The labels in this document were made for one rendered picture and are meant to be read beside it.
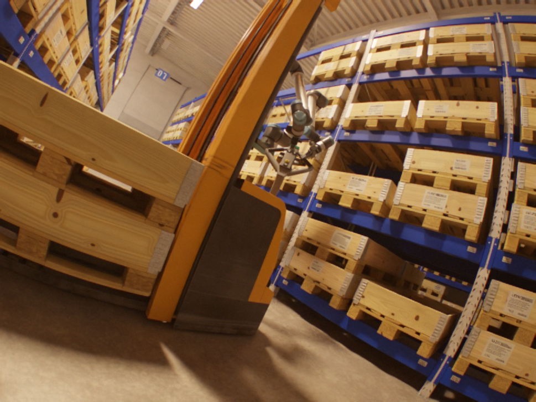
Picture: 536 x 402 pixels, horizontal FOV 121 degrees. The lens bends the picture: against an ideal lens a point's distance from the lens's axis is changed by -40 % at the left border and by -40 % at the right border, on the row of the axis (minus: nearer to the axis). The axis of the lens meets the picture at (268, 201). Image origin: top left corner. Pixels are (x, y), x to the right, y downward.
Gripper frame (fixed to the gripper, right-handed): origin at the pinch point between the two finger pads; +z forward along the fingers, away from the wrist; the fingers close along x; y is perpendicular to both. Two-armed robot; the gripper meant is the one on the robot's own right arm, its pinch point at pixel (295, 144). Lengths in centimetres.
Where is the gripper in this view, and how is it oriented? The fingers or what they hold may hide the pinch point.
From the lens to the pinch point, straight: 200.5
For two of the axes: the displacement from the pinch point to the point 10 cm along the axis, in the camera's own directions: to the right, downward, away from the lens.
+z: 0.1, 3.8, 9.2
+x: 4.2, -8.4, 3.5
